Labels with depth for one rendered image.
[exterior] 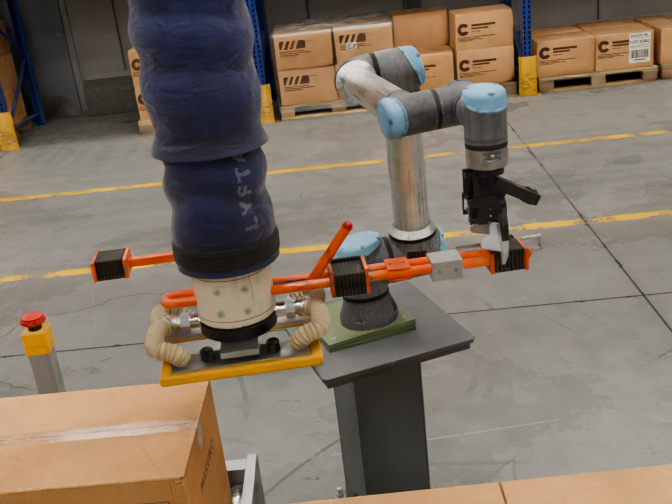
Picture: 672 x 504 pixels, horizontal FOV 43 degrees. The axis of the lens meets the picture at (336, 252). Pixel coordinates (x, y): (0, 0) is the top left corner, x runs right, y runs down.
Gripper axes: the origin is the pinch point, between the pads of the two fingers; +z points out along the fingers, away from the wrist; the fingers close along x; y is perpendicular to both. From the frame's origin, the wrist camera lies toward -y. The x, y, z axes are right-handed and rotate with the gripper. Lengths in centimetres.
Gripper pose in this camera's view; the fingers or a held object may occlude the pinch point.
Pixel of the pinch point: (500, 251)
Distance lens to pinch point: 192.7
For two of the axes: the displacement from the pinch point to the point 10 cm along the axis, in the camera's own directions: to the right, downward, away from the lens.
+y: -9.9, 1.3, -0.5
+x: 0.9, 3.7, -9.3
